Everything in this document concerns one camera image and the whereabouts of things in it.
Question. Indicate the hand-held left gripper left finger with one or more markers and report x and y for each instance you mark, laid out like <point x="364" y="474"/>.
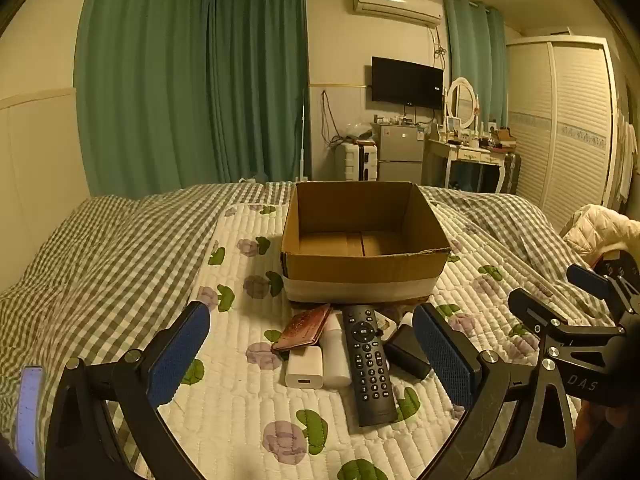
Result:
<point x="179" y="355"/>

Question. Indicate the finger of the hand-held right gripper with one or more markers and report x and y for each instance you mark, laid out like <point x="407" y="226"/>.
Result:
<point x="589" y="279"/>
<point x="542" y="317"/>

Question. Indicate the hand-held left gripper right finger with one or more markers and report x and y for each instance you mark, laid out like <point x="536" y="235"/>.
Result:
<point x="445" y="360"/>

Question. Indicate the black rectangular case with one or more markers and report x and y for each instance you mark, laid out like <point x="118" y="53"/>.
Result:
<point x="407" y="355"/>

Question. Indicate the black remote control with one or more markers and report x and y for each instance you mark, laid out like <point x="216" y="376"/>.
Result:
<point x="369" y="365"/>

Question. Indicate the white plastic bottle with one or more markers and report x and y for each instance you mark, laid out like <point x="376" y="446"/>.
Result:
<point x="334" y="360"/>

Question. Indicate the white charger adapter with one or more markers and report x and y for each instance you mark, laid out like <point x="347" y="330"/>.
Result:
<point x="304" y="367"/>

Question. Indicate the brown leather wallet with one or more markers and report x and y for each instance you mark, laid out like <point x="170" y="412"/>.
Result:
<point x="302" y="330"/>

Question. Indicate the cardboard box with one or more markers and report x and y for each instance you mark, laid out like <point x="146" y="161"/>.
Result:
<point x="360" y="265"/>

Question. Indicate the white puffer jacket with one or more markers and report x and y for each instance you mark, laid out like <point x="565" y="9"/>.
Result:
<point x="602" y="232"/>

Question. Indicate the small white object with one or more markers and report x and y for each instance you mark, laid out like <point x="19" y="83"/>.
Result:
<point x="407" y="320"/>

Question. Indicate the white floral quilt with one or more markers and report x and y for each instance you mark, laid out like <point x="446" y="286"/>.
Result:
<point x="250" y="410"/>

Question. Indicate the hanging white towels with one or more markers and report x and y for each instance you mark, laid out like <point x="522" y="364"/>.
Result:
<point x="626" y="155"/>

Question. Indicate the dark suitcase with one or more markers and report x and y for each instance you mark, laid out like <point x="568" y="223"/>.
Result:
<point x="511" y="174"/>

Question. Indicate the white louvred wardrobe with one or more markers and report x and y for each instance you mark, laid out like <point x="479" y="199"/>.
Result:
<point x="565" y="125"/>

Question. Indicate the white vanity table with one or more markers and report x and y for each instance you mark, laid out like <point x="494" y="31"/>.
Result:
<point x="465" y="155"/>

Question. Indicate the silver small fridge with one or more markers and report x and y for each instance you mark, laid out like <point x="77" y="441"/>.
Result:
<point x="400" y="152"/>

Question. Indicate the white suitcase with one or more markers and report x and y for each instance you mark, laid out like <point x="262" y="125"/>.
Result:
<point x="359" y="162"/>

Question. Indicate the oval vanity mirror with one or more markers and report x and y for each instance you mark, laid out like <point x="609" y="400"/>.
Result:
<point x="461" y="102"/>

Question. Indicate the clear plastic bag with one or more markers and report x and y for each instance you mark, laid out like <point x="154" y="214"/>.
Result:
<point x="357" y="131"/>

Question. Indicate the narrow teal curtain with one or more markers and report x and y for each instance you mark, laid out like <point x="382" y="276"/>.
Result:
<point x="472" y="50"/>

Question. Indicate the wide green curtain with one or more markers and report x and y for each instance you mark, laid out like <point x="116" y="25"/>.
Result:
<point x="190" y="90"/>

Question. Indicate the white air conditioner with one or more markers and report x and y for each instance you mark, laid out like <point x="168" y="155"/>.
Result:
<point x="395" y="6"/>

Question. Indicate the black wall television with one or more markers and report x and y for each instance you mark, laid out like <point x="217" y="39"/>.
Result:
<point x="406" y="82"/>

